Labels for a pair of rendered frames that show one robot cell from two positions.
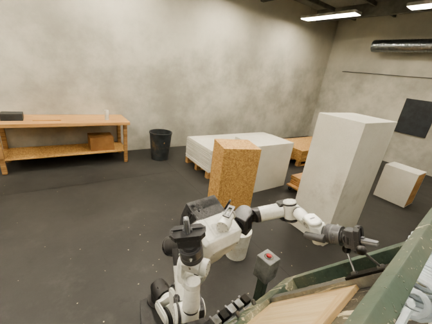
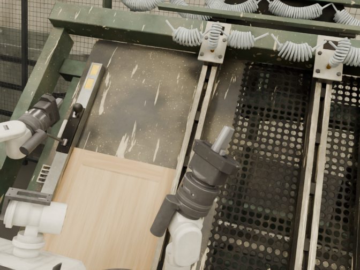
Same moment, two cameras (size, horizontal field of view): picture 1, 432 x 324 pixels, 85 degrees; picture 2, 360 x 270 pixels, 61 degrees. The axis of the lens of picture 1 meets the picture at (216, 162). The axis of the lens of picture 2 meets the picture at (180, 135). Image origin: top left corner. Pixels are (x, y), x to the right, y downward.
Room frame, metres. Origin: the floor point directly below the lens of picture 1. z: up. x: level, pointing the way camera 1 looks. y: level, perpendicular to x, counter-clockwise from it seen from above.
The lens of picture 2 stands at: (1.13, 0.53, 1.80)
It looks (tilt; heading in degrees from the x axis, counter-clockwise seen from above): 16 degrees down; 233
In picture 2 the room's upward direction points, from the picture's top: 8 degrees clockwise
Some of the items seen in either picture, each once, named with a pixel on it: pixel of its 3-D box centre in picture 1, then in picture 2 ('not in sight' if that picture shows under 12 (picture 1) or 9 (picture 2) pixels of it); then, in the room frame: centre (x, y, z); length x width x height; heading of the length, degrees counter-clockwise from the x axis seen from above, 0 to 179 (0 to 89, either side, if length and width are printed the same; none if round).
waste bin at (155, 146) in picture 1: (160, 144); not in sight; (5.24, 1.35, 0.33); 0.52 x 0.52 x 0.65
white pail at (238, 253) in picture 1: (238, 238); not in sight; (2.37, -0.39, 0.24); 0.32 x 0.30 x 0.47; 126
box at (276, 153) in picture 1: (260, 161); not in sight; (4.54, -0.90, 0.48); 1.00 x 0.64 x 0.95; 126
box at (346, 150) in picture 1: (338, 176); not in sight; (3.22, -1.81, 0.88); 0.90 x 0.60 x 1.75; 126
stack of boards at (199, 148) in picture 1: (240, 152); not in sight; (5.52, -0.55, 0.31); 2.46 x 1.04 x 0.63; 126
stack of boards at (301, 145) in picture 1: (311, 149); not in sight; (6.96, -2.85, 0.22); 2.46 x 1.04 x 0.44; 126
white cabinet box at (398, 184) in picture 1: (398, 183); not in sight; (4.59, -3.85, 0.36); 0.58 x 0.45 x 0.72; 36
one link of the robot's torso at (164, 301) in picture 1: (171, 307); not in sight; (1.34, 0.21, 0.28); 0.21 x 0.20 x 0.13; 42
